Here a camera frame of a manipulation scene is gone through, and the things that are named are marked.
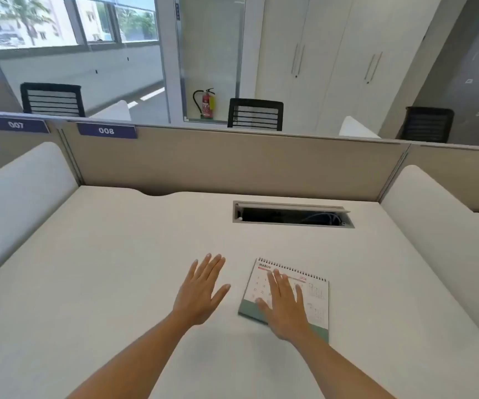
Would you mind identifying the person's left hand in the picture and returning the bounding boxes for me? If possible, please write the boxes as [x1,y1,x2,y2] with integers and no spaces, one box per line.
[172,253,232,327]

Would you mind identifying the person's right hand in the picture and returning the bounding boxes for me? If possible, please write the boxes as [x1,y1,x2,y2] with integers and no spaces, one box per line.
[256,268,313,341]

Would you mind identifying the person's left forearm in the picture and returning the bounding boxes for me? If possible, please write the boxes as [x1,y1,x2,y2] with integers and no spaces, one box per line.
[66,312,200,399]

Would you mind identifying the person's right forearm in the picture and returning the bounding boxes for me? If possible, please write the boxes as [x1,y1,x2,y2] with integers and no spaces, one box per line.
[293,328,396,399]

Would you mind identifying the spiral-bound desk calendar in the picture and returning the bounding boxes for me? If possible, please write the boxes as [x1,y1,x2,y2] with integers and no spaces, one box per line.
[238,257,331,344]

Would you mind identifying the beige desk partition panel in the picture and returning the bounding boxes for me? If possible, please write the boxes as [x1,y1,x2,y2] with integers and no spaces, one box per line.
[383,140,479,215]
[60,119,411,204]
[0,110,80,180]

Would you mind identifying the white rounded side divider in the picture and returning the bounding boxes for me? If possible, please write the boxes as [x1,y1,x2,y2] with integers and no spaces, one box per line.
[339,116,382,140]
[380,164,479,346]
[87,100,133,122]
[0,141,80,294]

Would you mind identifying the blue desk number label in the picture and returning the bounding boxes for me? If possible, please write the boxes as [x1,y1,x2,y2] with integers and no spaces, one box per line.
[0,116,51,134]
[76,122,138,140]

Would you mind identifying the red fire extinguisher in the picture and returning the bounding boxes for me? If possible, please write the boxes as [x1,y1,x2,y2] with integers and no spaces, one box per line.
[192,88,216,120]

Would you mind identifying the black office chair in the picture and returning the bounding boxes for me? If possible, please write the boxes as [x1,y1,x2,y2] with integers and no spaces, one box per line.
[400,106,455,144]
[227,98,284,132]
[20,82,86,118]

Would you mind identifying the glass door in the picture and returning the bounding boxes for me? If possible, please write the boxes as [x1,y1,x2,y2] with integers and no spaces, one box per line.
[156,0,266,126]

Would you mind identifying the window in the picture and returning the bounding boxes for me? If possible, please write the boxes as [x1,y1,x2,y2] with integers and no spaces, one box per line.
[0,0,160,51]

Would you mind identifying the grey cables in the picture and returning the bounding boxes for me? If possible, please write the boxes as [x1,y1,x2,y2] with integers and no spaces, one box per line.
[295,211,345,226]

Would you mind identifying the desk cable hatch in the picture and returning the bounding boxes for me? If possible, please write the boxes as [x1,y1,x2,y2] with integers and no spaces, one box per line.
[233,200,355,229]

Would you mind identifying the white wall cabinet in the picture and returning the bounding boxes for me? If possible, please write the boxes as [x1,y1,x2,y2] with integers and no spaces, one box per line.
[255,0,445,138]

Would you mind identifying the grey locker wall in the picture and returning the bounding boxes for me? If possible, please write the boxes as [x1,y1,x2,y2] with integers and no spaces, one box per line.
[446,0,479,147]

